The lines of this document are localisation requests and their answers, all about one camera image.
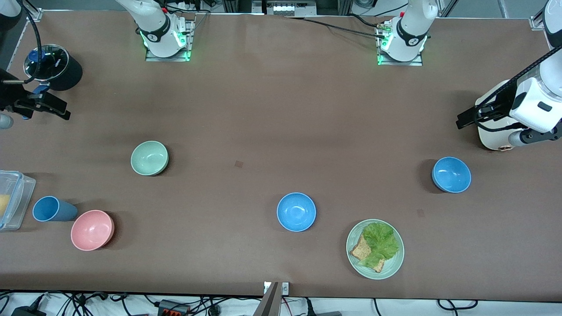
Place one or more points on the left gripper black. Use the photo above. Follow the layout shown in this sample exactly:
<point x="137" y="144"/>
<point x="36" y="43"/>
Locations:
<point x="499" y="103"/>

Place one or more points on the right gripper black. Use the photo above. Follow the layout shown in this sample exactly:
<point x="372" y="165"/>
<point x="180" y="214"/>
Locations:
<point x="9" y="97"/>

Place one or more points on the blue bowl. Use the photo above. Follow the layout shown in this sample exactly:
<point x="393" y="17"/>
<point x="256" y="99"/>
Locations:
<point x="296" y="212"/>
<point x="452" y="175"/>

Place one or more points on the pale green bowl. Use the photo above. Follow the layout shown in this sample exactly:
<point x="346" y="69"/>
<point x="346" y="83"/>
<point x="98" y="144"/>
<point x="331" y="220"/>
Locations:
<point x="149" y="158"/>

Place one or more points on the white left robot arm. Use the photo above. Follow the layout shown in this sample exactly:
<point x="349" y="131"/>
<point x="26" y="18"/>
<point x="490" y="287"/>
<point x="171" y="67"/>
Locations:
<point x="410" y="30"/>

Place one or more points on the pink bowl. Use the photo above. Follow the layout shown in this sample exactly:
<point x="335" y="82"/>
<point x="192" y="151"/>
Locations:
<point x="91" y="230"/>

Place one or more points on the white toaster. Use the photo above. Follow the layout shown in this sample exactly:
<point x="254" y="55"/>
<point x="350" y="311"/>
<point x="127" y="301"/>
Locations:
<point x="494" y="140"/>

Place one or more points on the glass lid with blue knob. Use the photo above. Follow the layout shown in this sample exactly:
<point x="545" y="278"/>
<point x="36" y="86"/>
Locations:
<point x="55" y="61"/>

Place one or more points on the clear plastic food container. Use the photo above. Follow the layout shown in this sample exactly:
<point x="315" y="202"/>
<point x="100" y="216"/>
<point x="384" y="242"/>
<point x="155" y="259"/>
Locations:
<point x="22" y="193"/>

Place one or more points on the blue plastic cup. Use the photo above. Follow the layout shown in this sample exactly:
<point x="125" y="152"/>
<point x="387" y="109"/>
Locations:
<point x="46" y="208"/>

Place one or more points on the yellow food piece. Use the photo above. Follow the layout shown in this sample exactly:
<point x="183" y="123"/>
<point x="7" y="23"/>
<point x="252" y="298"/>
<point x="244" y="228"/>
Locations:
<point x="3" y="206"/>

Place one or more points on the green lettuce leaf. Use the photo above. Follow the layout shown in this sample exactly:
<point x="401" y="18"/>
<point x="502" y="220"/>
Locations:
<point x="380" y="241"/>

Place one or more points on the pale green plate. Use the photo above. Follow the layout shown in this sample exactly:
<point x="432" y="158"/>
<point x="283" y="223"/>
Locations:
<point x="390" y="267"/>

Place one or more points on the brown toast slice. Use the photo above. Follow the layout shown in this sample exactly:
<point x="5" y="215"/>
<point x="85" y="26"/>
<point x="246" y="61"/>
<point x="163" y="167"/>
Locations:
<point x="361" y="251"/>

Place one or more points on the black power adapter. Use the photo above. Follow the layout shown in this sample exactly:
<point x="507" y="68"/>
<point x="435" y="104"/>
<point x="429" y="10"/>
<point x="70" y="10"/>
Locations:
<point x="26" y="312"/>

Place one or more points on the grey control box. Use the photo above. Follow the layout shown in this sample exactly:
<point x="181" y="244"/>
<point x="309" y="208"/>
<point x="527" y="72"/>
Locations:
<point x="285" y="8"/>

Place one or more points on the black orange power strip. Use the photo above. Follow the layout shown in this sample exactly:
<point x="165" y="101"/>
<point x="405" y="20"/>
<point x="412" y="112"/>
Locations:
<point x="173" y="309"/>

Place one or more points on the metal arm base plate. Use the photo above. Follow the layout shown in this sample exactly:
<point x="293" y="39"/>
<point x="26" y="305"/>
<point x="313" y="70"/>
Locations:
<point x="190" y="30"/>
<point x="417" y="62"/>

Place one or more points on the aluminium corner bracket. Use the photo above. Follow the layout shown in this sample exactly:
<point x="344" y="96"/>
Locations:
<point x="536" y="23"/>
<point x="35" y="15"/>

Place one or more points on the small white bracket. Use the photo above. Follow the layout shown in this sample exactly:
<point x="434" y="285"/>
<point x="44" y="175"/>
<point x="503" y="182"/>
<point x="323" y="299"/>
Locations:
<point x="285" y="288"/>

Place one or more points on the grey camera mount pole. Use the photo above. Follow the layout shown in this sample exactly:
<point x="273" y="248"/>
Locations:
<point x="268" y="303"/>

